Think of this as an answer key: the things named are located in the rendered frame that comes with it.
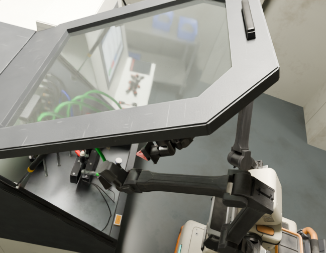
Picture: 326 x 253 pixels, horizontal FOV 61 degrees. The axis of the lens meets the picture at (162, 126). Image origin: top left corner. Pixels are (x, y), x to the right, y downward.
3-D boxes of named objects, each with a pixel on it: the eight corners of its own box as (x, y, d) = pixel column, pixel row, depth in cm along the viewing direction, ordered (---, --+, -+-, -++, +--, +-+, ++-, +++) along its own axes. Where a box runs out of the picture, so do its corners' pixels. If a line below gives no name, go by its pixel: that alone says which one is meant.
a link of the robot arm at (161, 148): (174, 158, 115) (179, 149, 119) (167, 145, 113) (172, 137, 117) (160, 159, 119) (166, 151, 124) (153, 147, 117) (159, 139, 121)
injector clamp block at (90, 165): (88, 192, 152) (89, 178, 140) (70, 188, 151) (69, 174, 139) (104, 144, 174) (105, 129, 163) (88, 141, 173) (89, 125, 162)
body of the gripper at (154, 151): (146, 138, 124) (159, 136, 120) (158, 154, 129) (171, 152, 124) (140, 149, 120) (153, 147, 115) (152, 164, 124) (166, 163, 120)
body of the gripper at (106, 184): (96, 176, 109) (102, 182, 102) (117, 161, 112) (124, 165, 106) (104, 188, 111) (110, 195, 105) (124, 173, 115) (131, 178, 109)
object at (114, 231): (114, 250, 139) (117, 240, 127) (106, 249, 139) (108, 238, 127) (136, 152, 181) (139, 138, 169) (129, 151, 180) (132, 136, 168)
